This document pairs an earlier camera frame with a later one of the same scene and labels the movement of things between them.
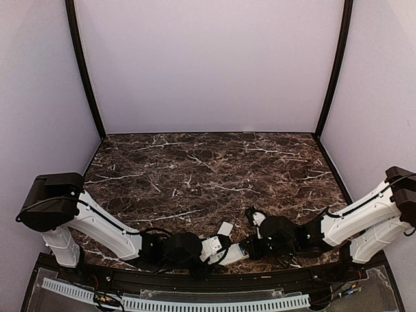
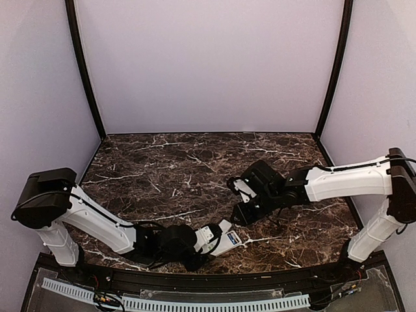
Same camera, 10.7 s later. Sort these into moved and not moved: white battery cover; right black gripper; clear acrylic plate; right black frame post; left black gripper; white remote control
Moved: right black gripper; left black gripper; white remote control
Not moved: white battery cover; right black frame post; clear acrylic plate
